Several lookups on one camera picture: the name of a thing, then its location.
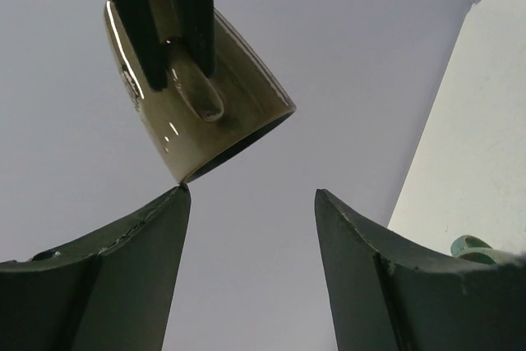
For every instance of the brown ribbed mug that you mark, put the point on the brown ribbed mug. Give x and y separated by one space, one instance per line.
197 122

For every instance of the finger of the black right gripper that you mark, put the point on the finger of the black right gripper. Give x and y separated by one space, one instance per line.
139 25
197 24

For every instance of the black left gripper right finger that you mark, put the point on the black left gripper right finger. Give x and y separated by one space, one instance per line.
389 293

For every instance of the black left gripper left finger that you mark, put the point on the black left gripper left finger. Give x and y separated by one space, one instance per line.
111 289

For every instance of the teal green mug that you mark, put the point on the teal green mug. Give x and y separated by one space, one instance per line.
470 248

